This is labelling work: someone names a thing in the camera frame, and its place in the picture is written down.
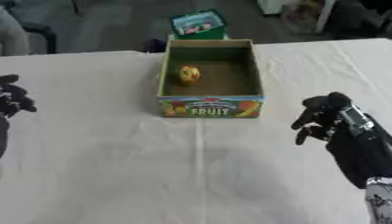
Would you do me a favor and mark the black chair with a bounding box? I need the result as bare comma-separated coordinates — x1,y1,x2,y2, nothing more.
18,22,59,55

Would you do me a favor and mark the yellow red toy fruit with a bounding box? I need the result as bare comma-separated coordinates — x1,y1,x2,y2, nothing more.
176,65,202,87

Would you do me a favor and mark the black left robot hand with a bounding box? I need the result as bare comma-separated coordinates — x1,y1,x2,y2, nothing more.
0,73,39,158

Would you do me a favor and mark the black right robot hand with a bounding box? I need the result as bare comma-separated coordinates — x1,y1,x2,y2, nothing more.
289,91,392,190

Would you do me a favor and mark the open cardboard box green inside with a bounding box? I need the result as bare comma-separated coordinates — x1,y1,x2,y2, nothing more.
156,9,267,119

